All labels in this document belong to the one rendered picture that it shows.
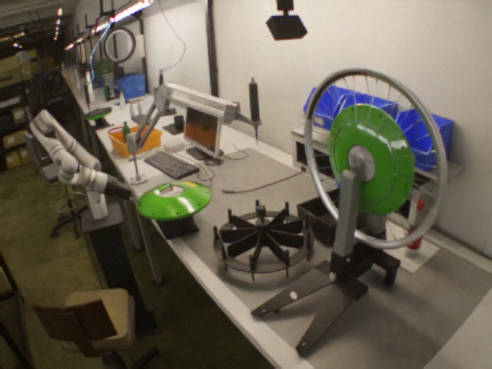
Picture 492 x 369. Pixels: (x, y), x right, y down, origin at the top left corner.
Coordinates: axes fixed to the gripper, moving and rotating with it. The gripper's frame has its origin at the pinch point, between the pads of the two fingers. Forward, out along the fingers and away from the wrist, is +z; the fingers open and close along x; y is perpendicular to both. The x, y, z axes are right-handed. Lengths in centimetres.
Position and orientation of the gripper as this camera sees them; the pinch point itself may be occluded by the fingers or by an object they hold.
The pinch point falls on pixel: (139, 203)
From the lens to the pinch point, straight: 150.3
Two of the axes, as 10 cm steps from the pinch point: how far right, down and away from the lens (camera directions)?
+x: -4.6, -3.7, 8.1
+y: 4.5, -8.8, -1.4
